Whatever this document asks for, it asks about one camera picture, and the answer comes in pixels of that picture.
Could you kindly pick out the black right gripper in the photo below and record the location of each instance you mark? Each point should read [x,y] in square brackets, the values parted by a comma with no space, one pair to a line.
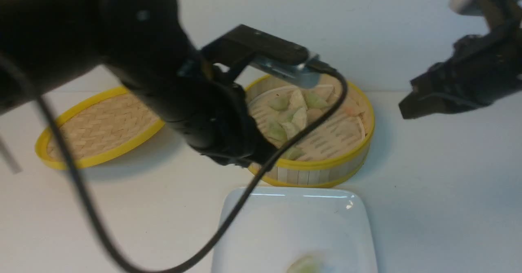
[481,70]

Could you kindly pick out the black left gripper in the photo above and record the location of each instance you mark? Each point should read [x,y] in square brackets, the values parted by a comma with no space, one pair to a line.
[209,111]

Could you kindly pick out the green steamed dumpling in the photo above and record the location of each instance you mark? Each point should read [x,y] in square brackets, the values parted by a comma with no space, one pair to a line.
[309,263]

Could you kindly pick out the pink dumpling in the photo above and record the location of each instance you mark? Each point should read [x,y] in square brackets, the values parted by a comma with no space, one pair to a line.
[352,109]

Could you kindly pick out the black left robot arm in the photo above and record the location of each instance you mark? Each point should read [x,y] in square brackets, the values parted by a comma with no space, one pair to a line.
[52,42]

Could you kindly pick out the white square ceramic plate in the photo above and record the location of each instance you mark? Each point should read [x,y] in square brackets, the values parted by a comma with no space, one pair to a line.
[278,225]

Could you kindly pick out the green dumpling back left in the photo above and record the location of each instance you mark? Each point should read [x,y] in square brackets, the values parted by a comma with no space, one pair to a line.
[279,103]

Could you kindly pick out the green dumpling centre left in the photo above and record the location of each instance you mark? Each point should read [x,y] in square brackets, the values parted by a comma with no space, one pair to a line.
[276,131]

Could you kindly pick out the white dumpling lower centre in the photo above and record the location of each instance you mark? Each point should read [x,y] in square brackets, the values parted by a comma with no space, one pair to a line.
[290,129]

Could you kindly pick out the white dumpling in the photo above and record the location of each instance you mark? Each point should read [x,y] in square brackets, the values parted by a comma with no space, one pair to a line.
[290,129]
[297,100]
[300,118]

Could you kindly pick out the white dumpling back centre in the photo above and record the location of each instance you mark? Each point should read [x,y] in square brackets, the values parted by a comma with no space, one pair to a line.
[297,100]

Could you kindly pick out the green dumpling front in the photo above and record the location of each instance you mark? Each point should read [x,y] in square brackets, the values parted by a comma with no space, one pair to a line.
[293,154]

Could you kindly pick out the yellow rimmed woven steamer lid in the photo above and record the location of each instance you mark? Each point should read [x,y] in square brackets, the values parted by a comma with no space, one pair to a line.
[106,126]

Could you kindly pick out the green dumpling back right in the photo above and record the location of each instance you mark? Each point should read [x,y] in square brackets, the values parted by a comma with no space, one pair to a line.
[315,101]

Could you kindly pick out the yellow rimmed bamboo steamer basket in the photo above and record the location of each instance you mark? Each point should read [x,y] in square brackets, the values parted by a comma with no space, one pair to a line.
[334,152]

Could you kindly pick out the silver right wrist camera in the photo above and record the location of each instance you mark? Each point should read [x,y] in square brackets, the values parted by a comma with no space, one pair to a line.
[465,7]

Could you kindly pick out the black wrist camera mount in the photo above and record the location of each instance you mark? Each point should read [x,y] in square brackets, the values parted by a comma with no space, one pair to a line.
[245,46]

